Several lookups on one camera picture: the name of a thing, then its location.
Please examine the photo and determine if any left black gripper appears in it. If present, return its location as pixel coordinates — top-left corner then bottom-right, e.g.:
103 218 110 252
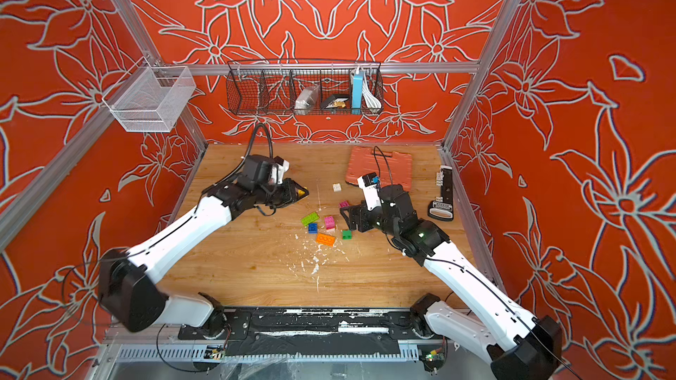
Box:
254 178 311 208

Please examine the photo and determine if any pink lego brick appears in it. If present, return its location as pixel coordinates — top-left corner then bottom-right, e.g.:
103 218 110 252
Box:
324 216 336 232

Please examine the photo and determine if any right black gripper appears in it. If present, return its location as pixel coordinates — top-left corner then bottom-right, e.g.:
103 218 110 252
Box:
338 199 402 240

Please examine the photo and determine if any lime green lego brick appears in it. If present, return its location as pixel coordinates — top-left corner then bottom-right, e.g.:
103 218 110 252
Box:
301 212 320 226

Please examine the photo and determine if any silver packet in basket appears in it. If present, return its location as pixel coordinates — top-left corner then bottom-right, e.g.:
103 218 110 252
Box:
294 85 320 115

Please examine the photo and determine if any orange plastic tool case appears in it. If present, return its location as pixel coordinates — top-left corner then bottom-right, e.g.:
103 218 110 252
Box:
345 147 413 192

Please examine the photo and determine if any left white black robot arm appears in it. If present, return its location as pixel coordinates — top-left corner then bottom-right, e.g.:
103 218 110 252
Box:
97 146 309 339

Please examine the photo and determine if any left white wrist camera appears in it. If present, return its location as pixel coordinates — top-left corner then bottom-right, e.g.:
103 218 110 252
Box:
268 156 290 186

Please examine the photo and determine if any black handheld scraper tool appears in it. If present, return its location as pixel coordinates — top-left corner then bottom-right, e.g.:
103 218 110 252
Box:
427 165 454 222

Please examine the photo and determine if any black wire wall basket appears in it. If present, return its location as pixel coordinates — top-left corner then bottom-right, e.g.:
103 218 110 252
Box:
225 59 385 116

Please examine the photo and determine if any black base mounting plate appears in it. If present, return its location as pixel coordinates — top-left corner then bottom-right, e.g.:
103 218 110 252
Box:
178 307 452 360

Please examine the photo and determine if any clear plastic wall bin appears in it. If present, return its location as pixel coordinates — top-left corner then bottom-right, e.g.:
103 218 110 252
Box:
104 66 196 133

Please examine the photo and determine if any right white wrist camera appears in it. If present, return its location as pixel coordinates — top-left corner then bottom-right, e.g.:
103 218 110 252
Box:
357 172 381 211

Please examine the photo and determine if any white cable in basket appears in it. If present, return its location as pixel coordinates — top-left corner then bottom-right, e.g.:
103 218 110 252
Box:
362 82 384 114

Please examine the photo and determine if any orange long lego brick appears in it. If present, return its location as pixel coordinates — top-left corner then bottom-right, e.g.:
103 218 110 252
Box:
315 233 336 247

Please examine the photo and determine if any light blue box in basket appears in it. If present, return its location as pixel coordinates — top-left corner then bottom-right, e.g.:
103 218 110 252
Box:
350 70 364 114

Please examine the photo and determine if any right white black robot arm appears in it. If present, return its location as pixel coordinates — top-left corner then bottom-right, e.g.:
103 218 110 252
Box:
340 185 563 379

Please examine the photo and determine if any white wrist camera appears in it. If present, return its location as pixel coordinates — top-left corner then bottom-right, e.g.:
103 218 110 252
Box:
357 172 381 211
268 156 290 186

